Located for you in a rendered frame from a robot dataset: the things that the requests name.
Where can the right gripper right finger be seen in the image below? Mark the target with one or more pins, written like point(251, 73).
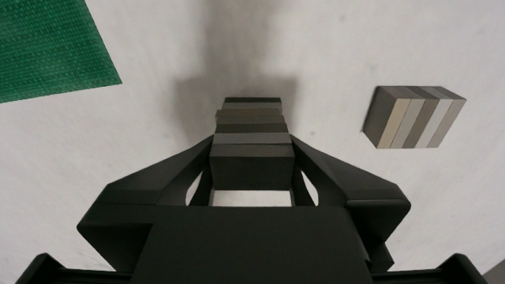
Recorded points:
point(377, 206)

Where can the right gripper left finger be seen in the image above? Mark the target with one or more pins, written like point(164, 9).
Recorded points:
point(167, 182)

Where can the green mat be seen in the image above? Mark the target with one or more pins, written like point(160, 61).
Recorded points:
point(50, 47)

